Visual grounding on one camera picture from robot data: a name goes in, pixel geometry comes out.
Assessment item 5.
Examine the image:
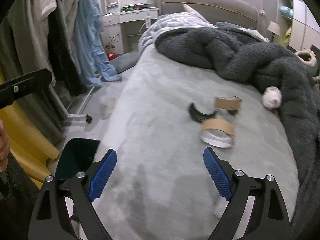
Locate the brown cardboard tape roll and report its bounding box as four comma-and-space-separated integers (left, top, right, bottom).
214, 96, 242, 111

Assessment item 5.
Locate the blue patterned quilt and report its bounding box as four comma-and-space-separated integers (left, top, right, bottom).
138, 12, 216, 53

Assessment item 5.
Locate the beige padded headboard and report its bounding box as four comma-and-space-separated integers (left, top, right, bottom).
156, 0, 264, 31

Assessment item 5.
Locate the black curved plastic piece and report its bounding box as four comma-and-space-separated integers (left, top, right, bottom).
188, 102, 216, 123

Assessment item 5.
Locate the dark grey fleece blanket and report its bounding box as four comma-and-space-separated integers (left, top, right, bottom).
154, 27, 319, 239

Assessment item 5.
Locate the black hanging garment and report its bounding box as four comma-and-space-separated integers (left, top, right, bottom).
48, 0, 86, 96

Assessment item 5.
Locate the yellow curtain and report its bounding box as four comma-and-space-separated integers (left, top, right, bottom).
1, 101, 59, 188

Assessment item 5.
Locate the white dressing table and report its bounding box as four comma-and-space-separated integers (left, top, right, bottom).
101, 0, 159, 56

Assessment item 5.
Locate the dark green trash bin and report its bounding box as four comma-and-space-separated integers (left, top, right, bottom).
55, 138, 100, 180

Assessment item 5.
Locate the white balled sock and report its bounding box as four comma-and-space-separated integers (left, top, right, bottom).
262, 86, 282, 109

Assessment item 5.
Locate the white brown tape roll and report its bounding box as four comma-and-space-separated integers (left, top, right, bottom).
200, 119, 235, 148

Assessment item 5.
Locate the red small box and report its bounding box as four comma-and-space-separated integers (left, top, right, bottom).
107, 53, 116, 61

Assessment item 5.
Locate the beige bedside lamp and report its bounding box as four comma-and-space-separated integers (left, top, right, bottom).
267, 21, 281, 42

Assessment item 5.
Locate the grey fluffy bed cover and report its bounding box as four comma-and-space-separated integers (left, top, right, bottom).
93, 46, 299, 239

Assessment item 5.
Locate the white clothes rack frame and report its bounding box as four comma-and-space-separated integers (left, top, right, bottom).
48, 83, 100, 124

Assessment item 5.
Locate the grey floor cushion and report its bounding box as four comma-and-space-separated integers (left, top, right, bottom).
110, 51, 140, 74

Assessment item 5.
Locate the light blue hanging robe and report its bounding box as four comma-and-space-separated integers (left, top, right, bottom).
74, 0, 121, 87

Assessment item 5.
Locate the person's left hand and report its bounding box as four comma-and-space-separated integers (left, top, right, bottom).
0, 120, 10, 172

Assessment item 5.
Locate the white wardrobe shelf unit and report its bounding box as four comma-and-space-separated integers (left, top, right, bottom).
276, 0, 319, 51

